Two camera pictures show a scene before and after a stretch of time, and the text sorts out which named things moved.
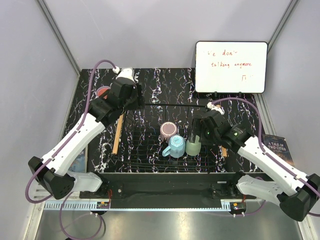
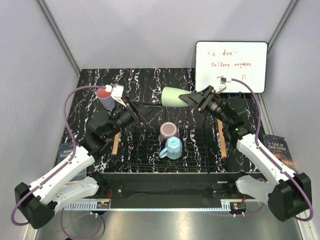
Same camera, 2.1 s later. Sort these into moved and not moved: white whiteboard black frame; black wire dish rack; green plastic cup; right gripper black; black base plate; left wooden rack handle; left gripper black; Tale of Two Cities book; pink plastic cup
Moved: left gripper black; right gripper black; green plastic cup
Not moved: white whiteboard black frame; Tale of Two Cities book; left wooden rack handle; black wire dish rack; pink plastic cup; black base plate
